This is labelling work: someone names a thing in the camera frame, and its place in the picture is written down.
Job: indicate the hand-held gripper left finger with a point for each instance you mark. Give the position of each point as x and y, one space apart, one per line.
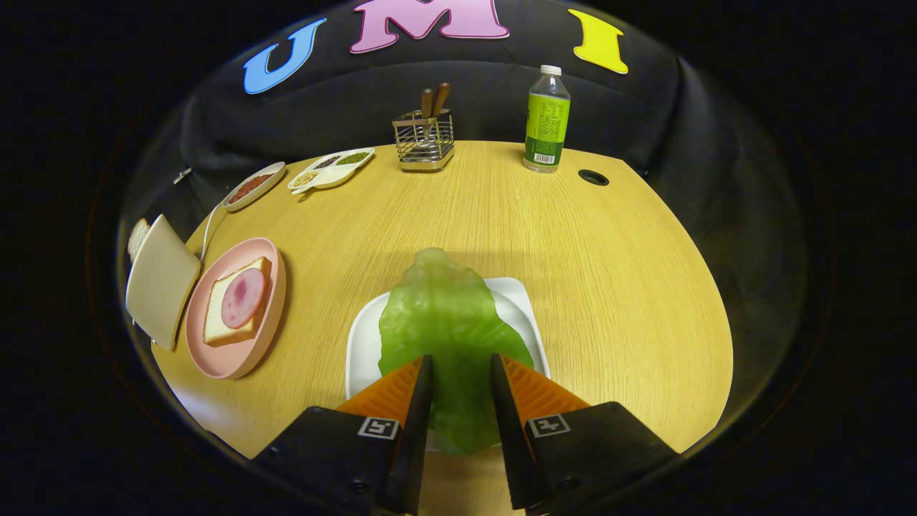
419 430

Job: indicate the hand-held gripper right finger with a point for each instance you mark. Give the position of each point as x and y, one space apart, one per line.
510 430

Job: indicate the green lettuce leaf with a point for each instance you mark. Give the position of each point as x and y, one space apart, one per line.
451 322

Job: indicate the square white plate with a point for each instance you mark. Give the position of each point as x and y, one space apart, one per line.
516 301

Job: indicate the pink plate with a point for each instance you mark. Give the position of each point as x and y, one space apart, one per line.
236 358

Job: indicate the pink ham slice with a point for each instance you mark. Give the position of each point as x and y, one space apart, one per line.
243 297

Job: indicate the white bread slice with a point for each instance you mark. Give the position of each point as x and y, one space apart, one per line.
215 330

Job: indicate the black table grommet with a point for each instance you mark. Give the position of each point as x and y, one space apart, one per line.
593 177

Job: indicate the white divided bean dish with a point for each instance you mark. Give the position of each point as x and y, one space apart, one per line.
329 178

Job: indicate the round white plate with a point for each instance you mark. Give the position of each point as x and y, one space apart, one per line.
276 172

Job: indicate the brown meat piece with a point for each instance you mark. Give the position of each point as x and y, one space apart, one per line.
249 188

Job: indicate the white toaster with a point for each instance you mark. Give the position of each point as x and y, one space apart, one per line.
161 279

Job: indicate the green-labelled plastic bottle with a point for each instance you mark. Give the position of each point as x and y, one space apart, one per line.
546 122

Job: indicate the toasted bread slice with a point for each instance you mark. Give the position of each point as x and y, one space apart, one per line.
136 240

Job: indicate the white cloth clip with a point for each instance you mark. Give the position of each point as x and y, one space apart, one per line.
182 175

